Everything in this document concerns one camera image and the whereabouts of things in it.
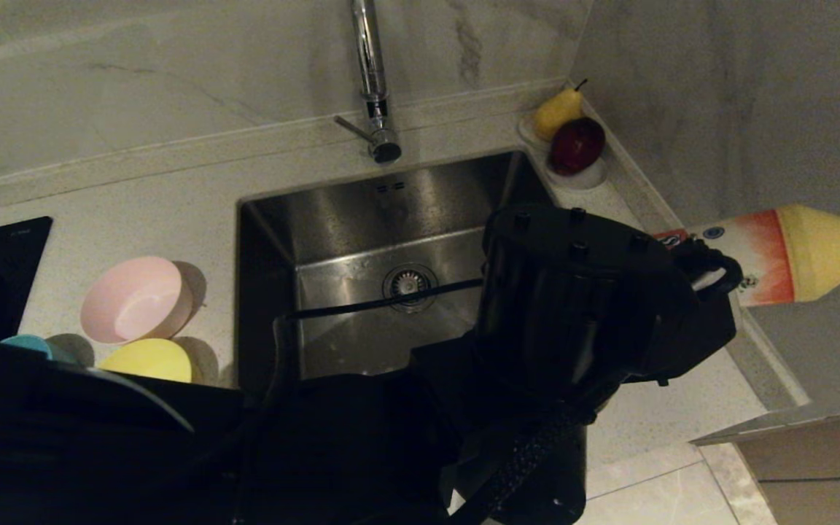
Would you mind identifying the yellow bowl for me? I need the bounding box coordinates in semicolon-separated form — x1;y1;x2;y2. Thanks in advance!
96;338;194;385

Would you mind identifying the black cable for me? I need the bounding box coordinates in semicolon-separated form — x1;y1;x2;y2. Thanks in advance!
273;277;485;325

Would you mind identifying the red apple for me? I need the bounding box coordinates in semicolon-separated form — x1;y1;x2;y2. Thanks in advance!
549;117;607;176

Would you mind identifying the pink bowl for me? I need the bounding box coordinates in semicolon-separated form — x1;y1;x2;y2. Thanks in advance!
79;256;195;346

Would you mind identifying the blue bowl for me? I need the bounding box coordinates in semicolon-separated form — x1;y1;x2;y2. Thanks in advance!
0;334;79;365

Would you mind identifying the yellow bottle with orange label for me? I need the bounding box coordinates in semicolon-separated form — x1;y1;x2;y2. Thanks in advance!
653;203;840;308

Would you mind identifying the metal sink drain strainer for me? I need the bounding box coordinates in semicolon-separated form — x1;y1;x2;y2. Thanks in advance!
382;263;440;314

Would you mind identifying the yellow pear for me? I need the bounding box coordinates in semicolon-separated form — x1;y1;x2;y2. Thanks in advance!
534;79;588;142

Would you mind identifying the stainless steel sink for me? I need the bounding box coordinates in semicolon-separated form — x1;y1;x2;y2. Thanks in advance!
236;149;561;398

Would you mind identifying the chrome kitchen faucet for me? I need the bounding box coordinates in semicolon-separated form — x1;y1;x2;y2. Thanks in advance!
333;0;403;165

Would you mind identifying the beige cabinet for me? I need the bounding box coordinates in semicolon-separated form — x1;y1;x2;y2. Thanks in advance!
690;403;840;525

